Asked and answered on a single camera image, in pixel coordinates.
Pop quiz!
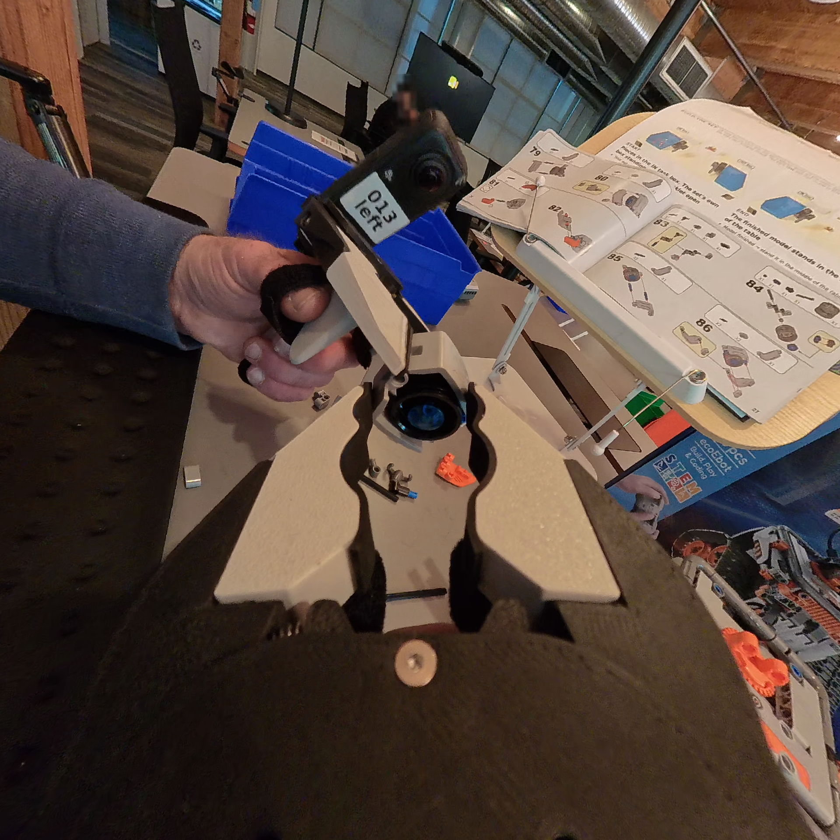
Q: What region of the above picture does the black monitor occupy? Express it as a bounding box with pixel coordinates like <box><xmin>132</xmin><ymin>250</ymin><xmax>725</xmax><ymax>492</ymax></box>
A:
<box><xmin>407</xmin><ymin>31</ymin><xmax>496</xmax><ymax>142</ymax></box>

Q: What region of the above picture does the open instruction booklet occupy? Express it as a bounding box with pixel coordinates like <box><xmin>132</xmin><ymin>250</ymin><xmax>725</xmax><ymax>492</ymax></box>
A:
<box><xmin>457</xmin><ymin>128</ymin><xmax>840</xmax><ymax>424</ymax></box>

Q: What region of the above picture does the printed task sheet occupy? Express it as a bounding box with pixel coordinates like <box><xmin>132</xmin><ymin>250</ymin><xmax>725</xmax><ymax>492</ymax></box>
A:
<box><xmin>594</xmin><ymin>98</ymin><xmax>840</xmax><ymax>280</ymax></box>

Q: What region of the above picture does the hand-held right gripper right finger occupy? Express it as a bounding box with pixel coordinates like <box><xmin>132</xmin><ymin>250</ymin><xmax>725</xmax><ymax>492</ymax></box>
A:
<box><xmin>448</xmin><ymin>385</ymin><xmax>622</xmax><ymax>634</ymax></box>

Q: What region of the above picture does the grey orange tracked toy robot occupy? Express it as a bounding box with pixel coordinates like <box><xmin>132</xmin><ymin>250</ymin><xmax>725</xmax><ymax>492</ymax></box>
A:
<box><xmin>672</xmin><ymin>525</ymin><xmax>840</xmax><ymax>828</ymax></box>

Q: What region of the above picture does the white book stand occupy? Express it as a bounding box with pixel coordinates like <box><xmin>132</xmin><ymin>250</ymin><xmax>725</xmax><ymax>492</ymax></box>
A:
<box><xmin>489</xmin><ymin>98</ymin><xmax>840</xmax><ymax>457</ymax></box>

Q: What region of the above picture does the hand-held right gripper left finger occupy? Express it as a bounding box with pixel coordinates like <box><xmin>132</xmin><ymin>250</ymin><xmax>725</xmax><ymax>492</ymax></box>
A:
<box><xmin>214</xmin><ymin>386</ymin><xmax>388</xmax><ymax>634</ymax></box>

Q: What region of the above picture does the wooden pillar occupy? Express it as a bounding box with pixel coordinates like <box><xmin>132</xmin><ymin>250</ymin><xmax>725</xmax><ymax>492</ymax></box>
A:
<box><xmin>0</xmin><ymin>0</ymin><xmax>89</xmax><ymax>158</ymax></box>

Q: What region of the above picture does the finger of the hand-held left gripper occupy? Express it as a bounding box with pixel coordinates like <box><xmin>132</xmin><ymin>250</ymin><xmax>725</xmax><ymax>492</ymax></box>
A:
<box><xmin>325</xmin><ymin>246</ymin><xmax>431</xmax><ymax>382</ymax></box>

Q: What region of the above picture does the person's left hand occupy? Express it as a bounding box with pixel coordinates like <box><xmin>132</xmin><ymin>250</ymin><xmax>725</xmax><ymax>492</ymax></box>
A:
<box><xmin>169</xmin><ymin>233</ymin><xmax>358</xmax><ymax>403</ymax></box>

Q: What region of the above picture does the blue plastic bin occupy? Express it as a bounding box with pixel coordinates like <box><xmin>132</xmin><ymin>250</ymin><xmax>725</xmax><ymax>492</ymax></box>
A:
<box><xmin>226</xmin><ymin>121</ymin><xmax>481</xmax><ymax>326</ymax></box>

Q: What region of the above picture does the green plastic bin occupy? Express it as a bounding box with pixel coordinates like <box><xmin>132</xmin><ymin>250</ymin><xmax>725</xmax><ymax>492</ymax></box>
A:
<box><xmin>623</xmin><ymin>387</ymin><xmax>670</xmax><ymax>427</ymax></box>

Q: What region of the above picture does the black chair armrest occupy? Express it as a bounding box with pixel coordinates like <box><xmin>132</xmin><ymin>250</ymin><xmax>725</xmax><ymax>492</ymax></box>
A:
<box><xmin>0</xmin><ymin>56</ymin><xmax>89</xmax><ymax>178</ymax></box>

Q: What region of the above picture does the person's left forearm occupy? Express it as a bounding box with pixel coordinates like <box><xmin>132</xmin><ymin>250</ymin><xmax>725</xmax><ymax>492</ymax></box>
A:
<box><xmin>0</xmin><ymin>138</ymin><xmax>211</xmax><ymax>349</ymax></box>

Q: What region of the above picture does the blue robot kit box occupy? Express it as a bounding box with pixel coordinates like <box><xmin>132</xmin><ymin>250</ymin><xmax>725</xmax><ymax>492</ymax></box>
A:
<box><xmin>607</xmin><ymin>387</ymin><xmax>840</xmax><ymax>565</ymax></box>

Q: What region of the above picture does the orange wedge brick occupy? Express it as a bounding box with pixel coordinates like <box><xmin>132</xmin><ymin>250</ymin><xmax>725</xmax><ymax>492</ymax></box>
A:
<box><xmin>435</xmin><ymin>453</ymin><xmax>478</xmax><ymax>488</ymax></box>

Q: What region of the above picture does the black office chair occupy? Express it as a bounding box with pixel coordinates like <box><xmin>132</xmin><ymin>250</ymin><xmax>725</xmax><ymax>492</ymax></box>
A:
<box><xmin>154</xmin><ymin>0</ymin><xmax>227</xmax><ymax>158</ymax></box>

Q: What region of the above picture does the black pole stand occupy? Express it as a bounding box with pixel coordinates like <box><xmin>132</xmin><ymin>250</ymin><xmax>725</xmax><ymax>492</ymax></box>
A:
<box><xmin>266</xmin><ymin>0</ymin><xmax>309</xmax><ymax>129</ymax></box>

